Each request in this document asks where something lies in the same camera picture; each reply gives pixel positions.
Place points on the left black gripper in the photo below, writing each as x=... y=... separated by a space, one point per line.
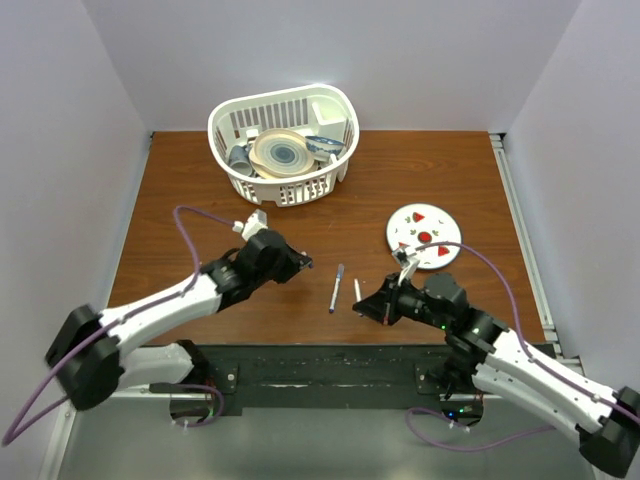
x=294 y=261

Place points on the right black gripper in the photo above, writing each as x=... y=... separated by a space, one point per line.
x=374 y=306

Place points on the white green-tip pen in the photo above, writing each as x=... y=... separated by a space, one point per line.
x=358 y=297

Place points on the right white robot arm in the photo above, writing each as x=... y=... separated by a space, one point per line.
x=489 y=356

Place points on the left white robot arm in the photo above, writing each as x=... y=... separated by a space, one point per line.
x=96 y=354

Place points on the watermelon pattern round plate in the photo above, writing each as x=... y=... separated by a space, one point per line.
x=418 y=224

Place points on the beige blue-centred plate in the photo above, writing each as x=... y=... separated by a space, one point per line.
x=281 y=153

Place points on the blue patterned white bowl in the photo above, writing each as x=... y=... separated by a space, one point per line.
x=322 y=148

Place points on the grey-white mug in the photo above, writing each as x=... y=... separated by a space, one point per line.
x=238 y=161

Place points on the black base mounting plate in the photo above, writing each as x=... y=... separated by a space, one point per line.
x=326 y=376

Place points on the white plastic dish basket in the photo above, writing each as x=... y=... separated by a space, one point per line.
x=315 y=109

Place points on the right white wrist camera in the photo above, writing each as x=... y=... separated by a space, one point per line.
x=408 y=260

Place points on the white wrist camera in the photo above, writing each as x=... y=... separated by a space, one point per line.
x=408 y=260
x=256 y=222

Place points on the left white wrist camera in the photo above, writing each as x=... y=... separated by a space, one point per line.
x=256 y=222

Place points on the aluminium frame rail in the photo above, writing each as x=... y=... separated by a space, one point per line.
x=538 y=291

